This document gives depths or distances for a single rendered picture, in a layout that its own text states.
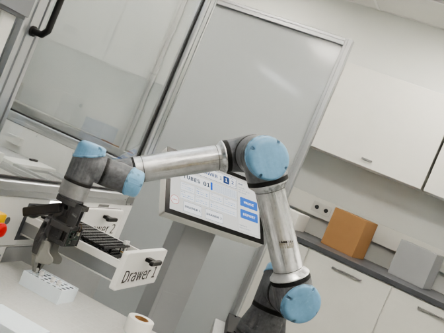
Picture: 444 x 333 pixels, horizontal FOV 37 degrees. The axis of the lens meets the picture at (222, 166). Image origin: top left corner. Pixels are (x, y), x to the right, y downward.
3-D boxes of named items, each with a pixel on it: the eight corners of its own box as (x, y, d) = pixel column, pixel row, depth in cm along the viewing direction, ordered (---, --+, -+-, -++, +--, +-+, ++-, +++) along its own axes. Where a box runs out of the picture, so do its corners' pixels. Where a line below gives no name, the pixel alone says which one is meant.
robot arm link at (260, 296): (281, 305, 212) (296, 265, 212) (296, 318, 199) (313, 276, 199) (248, 294, 208) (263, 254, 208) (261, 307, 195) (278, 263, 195)
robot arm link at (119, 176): (142, 168, 184) (105, 154, 181) (148, 173, 173) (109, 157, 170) (131, 195, 184) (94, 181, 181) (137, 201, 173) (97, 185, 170)
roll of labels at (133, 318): (149, 333, 175) (155, 320, 175) (147, 342, 168) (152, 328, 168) (125, 324, 175) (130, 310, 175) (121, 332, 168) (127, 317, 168)
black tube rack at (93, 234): (122, 264, 204) (130, 245, 203) (96, 268, 187) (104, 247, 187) (63, 234, 210) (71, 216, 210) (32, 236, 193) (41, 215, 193)
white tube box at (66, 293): (73, 301, 175) (78, 288, 175) (56, 304, 167) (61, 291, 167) (36, 281, 179) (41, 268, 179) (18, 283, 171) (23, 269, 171)
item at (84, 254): (149, 275, 205) (156, 258, 205) (112, 282, 181) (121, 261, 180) (45, 223, 217) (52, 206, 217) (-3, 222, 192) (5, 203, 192)
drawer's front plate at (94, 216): (113, 238, 246) (124, 211, 245) (74, 240, 218) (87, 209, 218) (109, 236, 246) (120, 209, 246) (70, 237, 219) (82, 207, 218)
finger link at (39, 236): (33, 254, 169) (47, 222, 169) (28, 252, 169) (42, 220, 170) (43, 254, 173) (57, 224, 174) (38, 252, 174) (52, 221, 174)
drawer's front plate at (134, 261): (154, 282, 206) (168, 250, 206) (113, 291, 178) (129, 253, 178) (149, 280, 207) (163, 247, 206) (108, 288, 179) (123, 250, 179)
